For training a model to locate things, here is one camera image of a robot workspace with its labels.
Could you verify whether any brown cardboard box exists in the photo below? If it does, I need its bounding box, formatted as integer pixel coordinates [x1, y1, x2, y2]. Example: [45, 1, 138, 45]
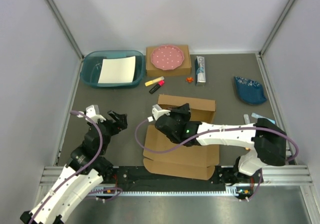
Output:
[142, 94, 220, 181]
[145, 45, 192, 77]

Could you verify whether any white blue toothpaste box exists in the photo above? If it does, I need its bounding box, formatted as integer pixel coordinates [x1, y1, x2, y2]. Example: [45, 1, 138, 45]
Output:
[195, 56, 206, 86]

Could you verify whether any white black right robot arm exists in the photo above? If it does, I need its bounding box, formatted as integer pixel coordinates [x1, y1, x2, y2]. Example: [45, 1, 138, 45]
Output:
[152, 103, 287, 182]

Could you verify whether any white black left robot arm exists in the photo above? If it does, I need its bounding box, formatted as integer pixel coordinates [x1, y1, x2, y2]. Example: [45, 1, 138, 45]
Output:
[20, 105, 128, 224]

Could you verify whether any closed brown cardboard box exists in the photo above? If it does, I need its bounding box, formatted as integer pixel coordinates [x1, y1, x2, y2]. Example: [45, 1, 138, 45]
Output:
[145, 45, 192, 77]

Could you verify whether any black pink highlighter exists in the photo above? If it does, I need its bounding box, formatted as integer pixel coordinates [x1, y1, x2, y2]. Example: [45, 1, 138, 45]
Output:
[149, 80, 165, 94]

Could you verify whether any yellow highlighter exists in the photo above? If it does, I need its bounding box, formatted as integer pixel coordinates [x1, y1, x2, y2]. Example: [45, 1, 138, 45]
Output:
[144, 76, 164, 87]

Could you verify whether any white paper sheet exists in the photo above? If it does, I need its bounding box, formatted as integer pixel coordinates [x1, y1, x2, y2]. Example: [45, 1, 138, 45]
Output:
[98, 56, 136, 84]

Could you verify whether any small orange candy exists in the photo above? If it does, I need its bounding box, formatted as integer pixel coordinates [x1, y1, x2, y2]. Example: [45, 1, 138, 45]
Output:
[186, 77, 194, 83]

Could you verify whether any teal plastic bin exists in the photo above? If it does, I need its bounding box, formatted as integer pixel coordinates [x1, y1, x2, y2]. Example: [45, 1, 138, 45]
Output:
[80, 50, 146, 88]

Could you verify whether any pink dotted plate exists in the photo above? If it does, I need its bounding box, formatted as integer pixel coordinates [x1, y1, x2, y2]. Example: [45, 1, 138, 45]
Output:
[150, 44, 185, 71]

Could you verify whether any grey orange pen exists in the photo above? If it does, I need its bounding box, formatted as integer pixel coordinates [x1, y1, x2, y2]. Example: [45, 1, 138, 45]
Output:
[243, 114, 250, 124]

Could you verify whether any light blue pen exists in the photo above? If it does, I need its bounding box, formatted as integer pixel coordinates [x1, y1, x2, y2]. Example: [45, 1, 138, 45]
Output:
[251, 113, 276, 124]

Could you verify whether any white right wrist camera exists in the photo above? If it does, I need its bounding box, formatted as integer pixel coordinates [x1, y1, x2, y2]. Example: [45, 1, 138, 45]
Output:
[147, 104, 171, 122]

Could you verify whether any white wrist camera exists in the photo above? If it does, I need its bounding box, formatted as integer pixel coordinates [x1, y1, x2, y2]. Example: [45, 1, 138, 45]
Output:
[80, 105, 107, 124]
[147, 104, 171, 122]

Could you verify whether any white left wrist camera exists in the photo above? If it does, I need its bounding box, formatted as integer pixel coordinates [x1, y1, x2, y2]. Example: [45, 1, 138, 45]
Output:
[80, 105, 107, 124]

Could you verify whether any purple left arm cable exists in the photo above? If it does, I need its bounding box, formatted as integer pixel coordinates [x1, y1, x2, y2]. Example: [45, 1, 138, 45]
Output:
[27, 111, 123, 224]

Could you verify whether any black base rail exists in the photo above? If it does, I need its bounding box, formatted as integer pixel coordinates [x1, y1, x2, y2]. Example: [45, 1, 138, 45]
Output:
[115, 166, 254, 189]

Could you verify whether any grey slotted cable duct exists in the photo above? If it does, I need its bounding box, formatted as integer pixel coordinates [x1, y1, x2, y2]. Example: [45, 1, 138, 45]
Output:
[87, 186, 253, 197]

